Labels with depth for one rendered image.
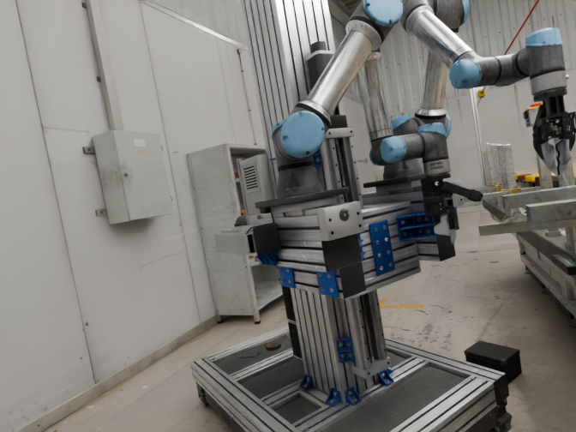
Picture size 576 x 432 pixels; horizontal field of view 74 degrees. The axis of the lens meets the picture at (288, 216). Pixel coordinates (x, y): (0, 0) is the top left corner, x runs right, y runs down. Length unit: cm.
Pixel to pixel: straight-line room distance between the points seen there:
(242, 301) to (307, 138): 249
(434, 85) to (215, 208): 226
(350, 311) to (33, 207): 190
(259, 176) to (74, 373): 174
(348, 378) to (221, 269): 205
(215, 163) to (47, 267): 148
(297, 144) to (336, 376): 93
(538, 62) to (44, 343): 257
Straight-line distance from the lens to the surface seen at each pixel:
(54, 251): 265
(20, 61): 286
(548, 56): 119
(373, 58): 132
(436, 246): 143
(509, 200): 99
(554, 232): 184
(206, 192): 338
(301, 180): 116
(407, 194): 147
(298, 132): 103
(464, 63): 117
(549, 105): 116
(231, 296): 343
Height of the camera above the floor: 105
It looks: 3 degrees down
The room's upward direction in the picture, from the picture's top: 10 degrees counter-clockwise
